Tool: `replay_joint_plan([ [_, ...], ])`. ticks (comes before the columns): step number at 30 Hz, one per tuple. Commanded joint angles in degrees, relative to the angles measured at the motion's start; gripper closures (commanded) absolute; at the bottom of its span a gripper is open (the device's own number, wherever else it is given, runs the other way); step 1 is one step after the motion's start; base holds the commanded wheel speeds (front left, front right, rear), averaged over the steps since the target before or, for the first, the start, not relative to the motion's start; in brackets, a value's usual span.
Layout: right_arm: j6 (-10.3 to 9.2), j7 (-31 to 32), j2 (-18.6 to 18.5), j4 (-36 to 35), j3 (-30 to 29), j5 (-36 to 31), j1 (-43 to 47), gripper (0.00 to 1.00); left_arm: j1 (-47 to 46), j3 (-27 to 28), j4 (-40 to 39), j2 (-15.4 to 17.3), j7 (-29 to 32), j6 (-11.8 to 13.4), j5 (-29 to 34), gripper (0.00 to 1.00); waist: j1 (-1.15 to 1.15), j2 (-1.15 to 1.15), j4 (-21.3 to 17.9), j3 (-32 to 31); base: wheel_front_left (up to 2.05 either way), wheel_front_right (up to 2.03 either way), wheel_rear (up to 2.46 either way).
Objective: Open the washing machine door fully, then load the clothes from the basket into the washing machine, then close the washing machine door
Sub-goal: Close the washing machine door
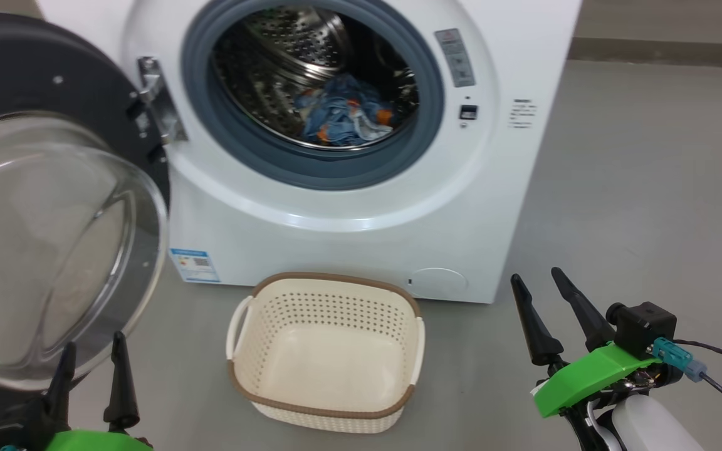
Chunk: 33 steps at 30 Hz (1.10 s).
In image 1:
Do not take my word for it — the teal right camera cable connector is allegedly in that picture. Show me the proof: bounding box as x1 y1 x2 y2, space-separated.
652 337 708 383

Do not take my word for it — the blue cartoon print garment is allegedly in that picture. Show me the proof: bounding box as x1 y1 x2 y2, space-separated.
294 94 396 148
298 73 394 129

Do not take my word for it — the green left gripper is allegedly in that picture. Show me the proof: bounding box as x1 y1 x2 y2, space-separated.
41 331 154 451

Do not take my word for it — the white front-load washing machine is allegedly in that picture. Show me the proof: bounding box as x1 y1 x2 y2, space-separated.
35 0 583 304

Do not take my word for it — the cream perforated laundry basket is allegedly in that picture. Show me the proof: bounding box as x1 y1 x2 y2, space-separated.
226 272 426 434

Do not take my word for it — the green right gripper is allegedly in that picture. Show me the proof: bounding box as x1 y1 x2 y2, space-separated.
510 267 662 418

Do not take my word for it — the black glass washing machine door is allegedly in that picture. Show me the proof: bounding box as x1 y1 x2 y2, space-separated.
0 11 187 433

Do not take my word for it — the blue energy label sticker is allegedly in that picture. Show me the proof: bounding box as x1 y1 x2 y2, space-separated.
169 248 221 284

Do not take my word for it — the thin black right camera cable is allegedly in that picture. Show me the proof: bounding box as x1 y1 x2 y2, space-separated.
674 340 722 420

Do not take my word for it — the grey warning sticker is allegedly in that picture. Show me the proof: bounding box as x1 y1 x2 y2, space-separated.
434 28 476 88

